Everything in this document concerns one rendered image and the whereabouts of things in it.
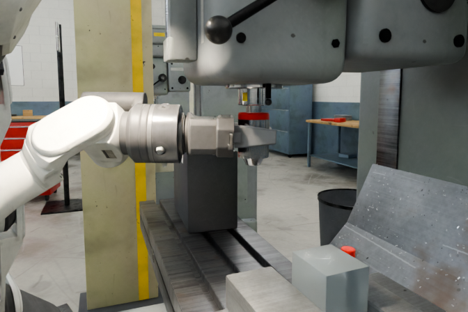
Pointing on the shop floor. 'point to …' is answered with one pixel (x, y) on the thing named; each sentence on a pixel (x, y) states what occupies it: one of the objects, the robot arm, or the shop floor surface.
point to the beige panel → (93, 206)
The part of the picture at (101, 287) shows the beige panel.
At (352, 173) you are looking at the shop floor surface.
